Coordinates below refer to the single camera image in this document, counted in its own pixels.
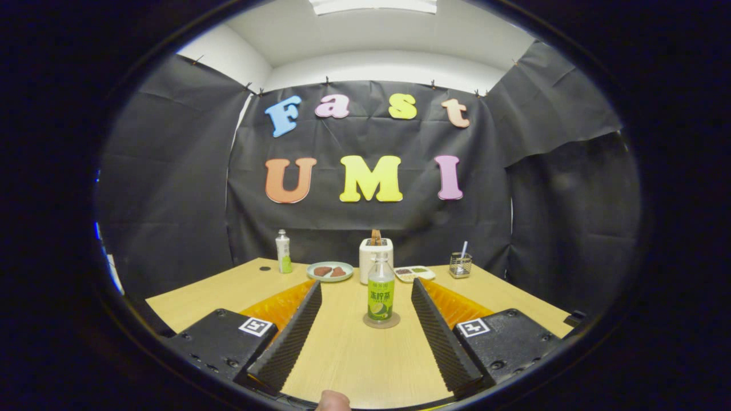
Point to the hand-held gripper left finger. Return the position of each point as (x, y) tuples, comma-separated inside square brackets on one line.
[(285, 351)]

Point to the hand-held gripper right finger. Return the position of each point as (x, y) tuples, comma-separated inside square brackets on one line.
[(442, 348)]

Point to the round brown coaster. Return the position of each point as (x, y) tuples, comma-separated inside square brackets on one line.
[(366, 323)]

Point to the green label juice bottle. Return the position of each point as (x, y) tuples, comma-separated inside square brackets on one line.
[(381, 297)]

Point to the white and green bottle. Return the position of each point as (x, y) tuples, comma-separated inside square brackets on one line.
[(283, 254)]

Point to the wooden table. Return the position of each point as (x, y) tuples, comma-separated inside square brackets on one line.
[(360, 365)]

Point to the white divided food tray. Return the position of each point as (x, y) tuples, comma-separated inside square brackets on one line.
[(414, 273)]

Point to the pale green plate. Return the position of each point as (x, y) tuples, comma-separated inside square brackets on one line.
[(330, 278)]

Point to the brown food piece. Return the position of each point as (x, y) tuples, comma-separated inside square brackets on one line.
[(338, 272), (322, 271)]

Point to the white toaster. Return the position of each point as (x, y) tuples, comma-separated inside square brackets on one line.
[(365, 262)]

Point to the brown toast slice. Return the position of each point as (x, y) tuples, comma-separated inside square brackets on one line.
[(376, 237)]

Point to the black box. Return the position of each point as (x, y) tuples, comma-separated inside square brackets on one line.
[(574, 317)]

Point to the white device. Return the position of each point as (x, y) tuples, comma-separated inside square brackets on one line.
[(115, 275)]

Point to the blue lit screen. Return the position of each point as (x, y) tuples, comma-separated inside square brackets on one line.
[(97, 231)]

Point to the ceiling light panel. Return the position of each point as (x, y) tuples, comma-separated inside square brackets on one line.
[(374, 5)]

